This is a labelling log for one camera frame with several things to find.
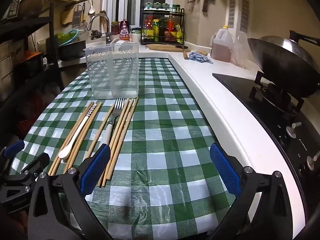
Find white striped spoon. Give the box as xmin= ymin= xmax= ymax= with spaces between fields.
xmin=58 ymin=103 xmax=97 ymax=160

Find white handled fork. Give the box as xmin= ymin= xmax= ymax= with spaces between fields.
xmin=99 ymin=98 xmax=125 ymax=147

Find chrome kitchen faucet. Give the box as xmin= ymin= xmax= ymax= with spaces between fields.
xmin=86 ymin=12 xmax=112 ymax=43

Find black gas stove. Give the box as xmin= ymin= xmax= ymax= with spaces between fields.
xmin=213 ymin=71 xmax=319 ymax=217

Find green checkered tablecloth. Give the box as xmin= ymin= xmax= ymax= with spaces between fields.
xmin=8 ymin=57 xmax=237 ymax=240

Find black cooking pot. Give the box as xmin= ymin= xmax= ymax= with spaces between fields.
xmin=57 ymin=41 xmax=86 ymax=61

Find clear plastic utensil holder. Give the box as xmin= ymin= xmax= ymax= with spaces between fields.
xmin=84 ymin=42 xmax=139 ymax=99

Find black shelf unit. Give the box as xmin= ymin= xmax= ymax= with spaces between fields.
xmin=1 ymin=2 xmax=63 ymax=104

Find green and blue basins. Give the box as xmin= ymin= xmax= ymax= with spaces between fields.
xmin=55 ymin=29 xmax=79 ymax=46

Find dark bowl on shelf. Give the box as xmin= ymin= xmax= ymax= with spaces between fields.
xmin=17 ymin=0 xmax=44 ymax=19

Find white dish in sink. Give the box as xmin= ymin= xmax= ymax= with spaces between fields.
xmin=110 ymin=37 xmax=128 ymax=44

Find microwave oven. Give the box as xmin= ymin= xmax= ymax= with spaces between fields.
xmin=1 ymin=0 xmax=21 ymax=22

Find clear plastic bag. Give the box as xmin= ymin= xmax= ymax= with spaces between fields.
xmin=231 ymin=31 xmax=257 ymax=70

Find metal grater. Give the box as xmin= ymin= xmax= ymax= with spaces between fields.
xmin=72 ymin=4 xmax=82 ymax=29

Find pink dish soap bottle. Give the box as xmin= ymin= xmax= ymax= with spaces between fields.
xmin=119 ymin=19 xmax=130 ymax=41

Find white hanging ladle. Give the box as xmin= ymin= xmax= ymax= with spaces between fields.
xmin=88 ymin=0 xmax=95 ymax=16

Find white lidded jar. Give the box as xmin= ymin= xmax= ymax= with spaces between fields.
xmin=131 ymin=30 xmax=142 ymax=43

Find blue rag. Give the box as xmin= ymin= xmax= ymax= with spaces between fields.
xmin=188 ymin=51 xmax=213 ymax=64

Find steel wok lid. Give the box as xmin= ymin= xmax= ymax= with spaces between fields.
xmin=260 ymin=30 xmax=319 ymax=65

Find plastic oil jug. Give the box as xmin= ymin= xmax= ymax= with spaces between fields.
xmin=210 ymin=25 xmax=234 ymax=62

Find round wooden cutting board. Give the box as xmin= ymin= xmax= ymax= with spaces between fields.
xmin=145 ymin=44 xmax=191 ymax=53

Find black spice rack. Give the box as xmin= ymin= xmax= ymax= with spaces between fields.
xmin=140 ymin=2 xmax=185 ymax=45

